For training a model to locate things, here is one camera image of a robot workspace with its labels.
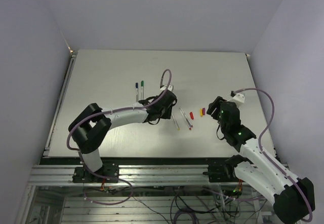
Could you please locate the yellow marker pen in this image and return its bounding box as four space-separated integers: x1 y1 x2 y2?
172 114 180 131

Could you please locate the purple marker pen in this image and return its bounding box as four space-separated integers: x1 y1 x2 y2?
179 107 193 127

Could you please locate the green marker pen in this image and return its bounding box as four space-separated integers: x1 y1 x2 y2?
141 87 144 100

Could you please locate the red marker pen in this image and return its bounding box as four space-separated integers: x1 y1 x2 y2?
181 113 192 130

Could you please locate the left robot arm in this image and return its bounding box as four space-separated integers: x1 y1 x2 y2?
67 90 177 182

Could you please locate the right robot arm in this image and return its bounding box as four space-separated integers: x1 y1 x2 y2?
207 93 315 223

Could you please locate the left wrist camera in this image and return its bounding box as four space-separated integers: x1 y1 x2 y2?
160 85 174 92

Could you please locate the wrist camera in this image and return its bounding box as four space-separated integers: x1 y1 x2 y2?
228 91 246 108
160 85 174 92

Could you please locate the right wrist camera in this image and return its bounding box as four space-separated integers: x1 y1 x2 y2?
228 91 246 108

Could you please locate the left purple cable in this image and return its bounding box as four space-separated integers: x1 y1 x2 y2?
66 69 173 181

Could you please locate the purple cable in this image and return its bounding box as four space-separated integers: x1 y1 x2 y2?
66 69 173 181
229 88 313 221

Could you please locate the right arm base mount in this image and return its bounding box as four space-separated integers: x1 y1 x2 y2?
202 158 238 183

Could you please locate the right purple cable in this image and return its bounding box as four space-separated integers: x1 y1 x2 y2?
229 88 313 221

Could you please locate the floor cable bundle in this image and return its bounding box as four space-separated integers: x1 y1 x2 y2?
83 183 279 224

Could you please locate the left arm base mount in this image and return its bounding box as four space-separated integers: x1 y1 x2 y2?
72 165 119 183

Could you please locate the aluminium frame rail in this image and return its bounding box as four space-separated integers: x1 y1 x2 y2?
27 164 294 186

